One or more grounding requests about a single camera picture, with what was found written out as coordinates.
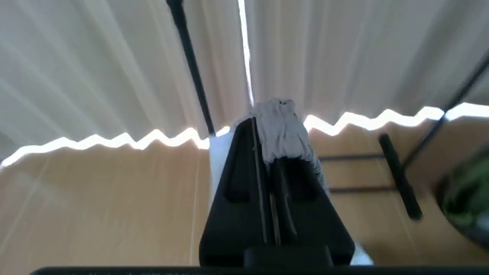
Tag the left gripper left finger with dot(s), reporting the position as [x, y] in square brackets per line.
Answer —
[233, 214]

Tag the black clothes rack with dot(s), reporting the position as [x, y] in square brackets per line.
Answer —
[191, 57]

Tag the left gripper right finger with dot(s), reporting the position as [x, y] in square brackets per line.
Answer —
[317, 221]

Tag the pale grey shorts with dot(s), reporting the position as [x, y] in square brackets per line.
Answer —
[282, 130]

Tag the white laundry basket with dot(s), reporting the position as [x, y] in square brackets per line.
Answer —
[477, 237]

